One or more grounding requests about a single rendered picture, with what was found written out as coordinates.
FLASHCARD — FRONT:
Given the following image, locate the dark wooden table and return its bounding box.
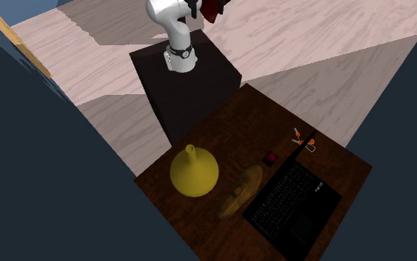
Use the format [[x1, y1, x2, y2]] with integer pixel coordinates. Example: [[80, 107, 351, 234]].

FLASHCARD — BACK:
[[133, 82, 373, 261]]

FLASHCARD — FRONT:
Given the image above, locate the brown wooden board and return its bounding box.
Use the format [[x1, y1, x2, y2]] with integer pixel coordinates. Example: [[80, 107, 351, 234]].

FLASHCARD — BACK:
[[217, 165, 264, 220]]

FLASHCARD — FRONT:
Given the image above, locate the light wooden beam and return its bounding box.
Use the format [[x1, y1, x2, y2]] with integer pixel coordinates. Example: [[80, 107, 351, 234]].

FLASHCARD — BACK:
[[0, 0, 53, 79]]

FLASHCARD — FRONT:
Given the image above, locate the dark red object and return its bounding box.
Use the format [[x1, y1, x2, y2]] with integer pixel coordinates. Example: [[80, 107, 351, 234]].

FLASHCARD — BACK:
[[200, 0, 221, 24]]

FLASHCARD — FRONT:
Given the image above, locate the red button on black base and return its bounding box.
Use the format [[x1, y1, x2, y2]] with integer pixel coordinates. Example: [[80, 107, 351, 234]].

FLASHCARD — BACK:
[[261, 151, 279, 168]]

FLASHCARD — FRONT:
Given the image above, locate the white and orange small object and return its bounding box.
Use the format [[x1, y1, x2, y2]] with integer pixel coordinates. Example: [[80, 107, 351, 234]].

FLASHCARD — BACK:
[[290, 127, 317, 153]]

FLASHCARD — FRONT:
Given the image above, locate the yellow round vase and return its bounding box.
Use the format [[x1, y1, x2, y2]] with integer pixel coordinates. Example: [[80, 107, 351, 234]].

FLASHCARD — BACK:
[[169, 144, 220, 198]]

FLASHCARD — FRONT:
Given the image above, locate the black laptop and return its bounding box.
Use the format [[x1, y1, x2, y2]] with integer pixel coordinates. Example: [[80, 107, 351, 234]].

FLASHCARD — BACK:
[[242, 130, 343, 261]]

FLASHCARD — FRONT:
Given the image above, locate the dark robot stand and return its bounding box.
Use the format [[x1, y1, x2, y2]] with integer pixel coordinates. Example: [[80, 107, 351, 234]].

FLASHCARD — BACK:
[[129, 29, 243, 148]]

